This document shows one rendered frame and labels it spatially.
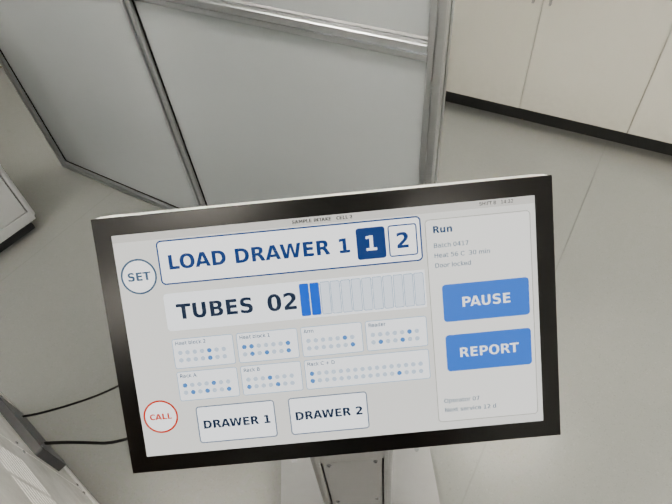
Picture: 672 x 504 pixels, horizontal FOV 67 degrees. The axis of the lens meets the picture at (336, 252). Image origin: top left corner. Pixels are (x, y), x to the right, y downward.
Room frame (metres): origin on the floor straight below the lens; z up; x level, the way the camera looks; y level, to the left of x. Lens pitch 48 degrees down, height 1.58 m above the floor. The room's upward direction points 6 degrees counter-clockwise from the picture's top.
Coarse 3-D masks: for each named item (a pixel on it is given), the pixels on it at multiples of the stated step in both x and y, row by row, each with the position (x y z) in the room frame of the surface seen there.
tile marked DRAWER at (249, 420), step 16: (272, 400) 0.27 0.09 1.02; (208, 416) 0.26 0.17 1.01; (224, 416) 0.26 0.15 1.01; (240, 416) 0.26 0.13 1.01; (256, 416) 0.26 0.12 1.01; (272, 416) 0.26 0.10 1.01; (208, 432) 0.25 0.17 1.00; (224, 432) 0.25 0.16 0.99; (240, 432) 0.25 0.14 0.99; (256, 432) 0.25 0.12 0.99; (272, 432) 0.25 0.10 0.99
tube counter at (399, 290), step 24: (264, 288) 0.36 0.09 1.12; (288, 288) 0.36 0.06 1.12; (312, 288) 0.35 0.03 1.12; (336, 288) 0.35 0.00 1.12; (360, 288) 0.35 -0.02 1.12; (384, 288) 0.35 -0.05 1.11; (408, 288) 0.34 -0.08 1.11; (288, 312) 0.34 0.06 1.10; (312, 312) 0.34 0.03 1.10; (336, 312) 0.33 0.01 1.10; (360, 312) 0.33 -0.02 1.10
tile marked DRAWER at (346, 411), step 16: (288, 400) 0.27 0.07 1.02; (304, 400) 0.27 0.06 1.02; (320, 400) 0.27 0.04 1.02; (336, 400) 0.27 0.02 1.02; (352, 400) 0.26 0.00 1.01; (304, 416) 0.26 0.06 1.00; (320, 416) 0.25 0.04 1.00; (336, 416) 0.25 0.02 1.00; (352, 416) 0.25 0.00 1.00; (368, 416) 0.25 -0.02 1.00; (304, 432) 0.24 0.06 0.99; (320, 432) 0.24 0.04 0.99
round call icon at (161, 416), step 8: (152, 400) 0.28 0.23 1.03; (160, 400) 0.28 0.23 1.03; (168, 400) 0.28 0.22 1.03; (176, 400) 0.28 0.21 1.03; (144, 408) 0.28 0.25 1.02; (152, 408) 0.28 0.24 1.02; (160, 408) 0.28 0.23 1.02; (168, 408) 0.27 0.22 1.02; (176, 408) 0.27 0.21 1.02; (144, 416) 0.27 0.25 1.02; (152, 416) 0.27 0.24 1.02; (160, 416) 0.27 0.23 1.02; (168, 416) 0.27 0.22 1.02; (176, 416) 0.27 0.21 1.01; (144, 424) 0.26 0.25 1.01; (152, 424) 0.26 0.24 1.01; (160, 424) 0.26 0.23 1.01; (168, 424) 0.26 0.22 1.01; (176, 424) 0.26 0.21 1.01; (152, 432) 0.26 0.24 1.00; (160, 432) 0.26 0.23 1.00; (168, 432) 0.26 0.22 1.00; (176, 432) 0.25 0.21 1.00
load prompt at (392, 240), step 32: (352, 224) 0.40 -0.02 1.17; (384, 224) 0.39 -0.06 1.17; (416, 224) 0.39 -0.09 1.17; (160, 256) 0.39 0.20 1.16; (192, 256) 0.39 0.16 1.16; (224, 256) 0.39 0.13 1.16; (256, 256) 0.38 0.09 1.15; (288, 256) 0.38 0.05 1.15; (320, 256) 0.38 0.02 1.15; (352, 256) 0.37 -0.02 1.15; (384, 256) 0.37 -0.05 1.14; (416, 256) 0.37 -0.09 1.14
